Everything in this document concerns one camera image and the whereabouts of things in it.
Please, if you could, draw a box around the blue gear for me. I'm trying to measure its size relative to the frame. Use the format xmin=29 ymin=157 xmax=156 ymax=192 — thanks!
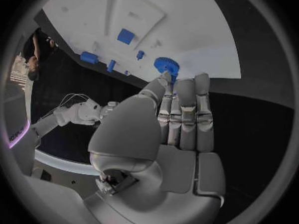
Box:
xmin=153 ymin=57 xmax=181 ymax=85

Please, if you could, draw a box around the blue rectangular block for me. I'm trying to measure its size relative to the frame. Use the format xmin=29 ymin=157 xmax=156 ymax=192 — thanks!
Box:
xmin=80 ymin=51 xmax=99 ymax=65

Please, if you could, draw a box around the blue square block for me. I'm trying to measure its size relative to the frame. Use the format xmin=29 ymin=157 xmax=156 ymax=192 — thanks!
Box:
xmin=116 ymin=28 xmax=136 ymax=46

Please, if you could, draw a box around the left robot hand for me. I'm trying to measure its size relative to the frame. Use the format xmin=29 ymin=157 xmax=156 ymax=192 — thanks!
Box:
xmin=83 ymin=72 xmax=227 ymax=224

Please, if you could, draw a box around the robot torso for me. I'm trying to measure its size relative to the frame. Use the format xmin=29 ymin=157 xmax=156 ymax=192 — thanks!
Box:
xmin=3 ymin=95 xmax=41 ymax=177

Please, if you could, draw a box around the person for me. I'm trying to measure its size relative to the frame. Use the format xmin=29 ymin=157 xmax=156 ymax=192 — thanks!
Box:
xmin=22 ymin=27 xmax=61 ymax=82

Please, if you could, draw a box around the white cable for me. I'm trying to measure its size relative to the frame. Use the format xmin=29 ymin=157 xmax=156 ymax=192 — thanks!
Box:
xmin=40 ymin=93 xmax=92 ymax=120

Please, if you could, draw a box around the blue cylinder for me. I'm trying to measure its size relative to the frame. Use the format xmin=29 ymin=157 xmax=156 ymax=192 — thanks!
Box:
xmin=106 ymin=59 xmax=117 ymax=73

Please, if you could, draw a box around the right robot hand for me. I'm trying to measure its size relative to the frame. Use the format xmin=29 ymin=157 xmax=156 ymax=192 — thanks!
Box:
xmin=99 ymin=101 xmax=122 ymax=121

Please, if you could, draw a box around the white task board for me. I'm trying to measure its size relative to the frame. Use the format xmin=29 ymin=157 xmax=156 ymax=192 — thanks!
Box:
xmin=42 ymin=0 xmax=243 ymax=83

